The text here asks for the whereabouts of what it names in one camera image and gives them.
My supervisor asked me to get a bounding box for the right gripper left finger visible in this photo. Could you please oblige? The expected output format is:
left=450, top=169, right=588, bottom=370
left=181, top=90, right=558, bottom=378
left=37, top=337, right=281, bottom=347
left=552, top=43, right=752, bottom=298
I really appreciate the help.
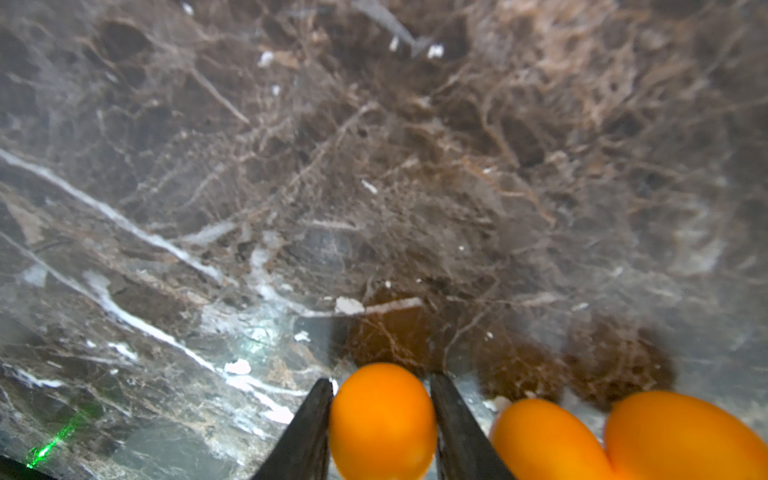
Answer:
left=251, top=378, right=334, bottom=480

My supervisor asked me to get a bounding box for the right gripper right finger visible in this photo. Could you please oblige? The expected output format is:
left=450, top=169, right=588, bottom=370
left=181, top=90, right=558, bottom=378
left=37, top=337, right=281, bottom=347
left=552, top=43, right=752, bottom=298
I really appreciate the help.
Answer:
left=429, top=373, right=515, bottom=480

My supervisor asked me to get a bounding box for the orange tangerine top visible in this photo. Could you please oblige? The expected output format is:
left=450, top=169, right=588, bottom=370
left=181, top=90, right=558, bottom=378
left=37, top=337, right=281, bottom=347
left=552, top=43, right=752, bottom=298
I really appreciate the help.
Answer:
left=604, top=391, right=767, bottom=479

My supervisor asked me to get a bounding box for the orange tangerine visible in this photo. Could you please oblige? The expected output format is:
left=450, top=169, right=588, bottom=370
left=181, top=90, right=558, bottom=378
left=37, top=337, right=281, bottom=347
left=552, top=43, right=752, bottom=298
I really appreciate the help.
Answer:
left=604, top=391, right=767, bottom=479
left=329, top=363, right=438, bottom=479
left=489, top=399, right=615, bottom=480

